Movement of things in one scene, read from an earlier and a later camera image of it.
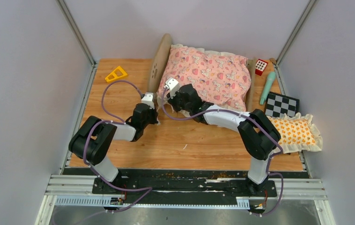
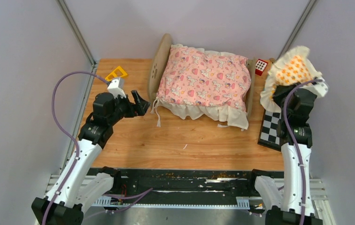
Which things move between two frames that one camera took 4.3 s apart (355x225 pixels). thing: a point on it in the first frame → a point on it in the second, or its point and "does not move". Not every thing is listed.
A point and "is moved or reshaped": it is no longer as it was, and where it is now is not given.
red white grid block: x=260 y=66 does not move
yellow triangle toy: x=119 y=72 does not move
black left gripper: x=155 y=121 → x=141 y=105
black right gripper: x=172 y=101 → x=279 y=90
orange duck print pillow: x=297 y=133 is moved or reshaped
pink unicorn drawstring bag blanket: x=222 y=79 does not move
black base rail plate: x=183 y=187 does not move
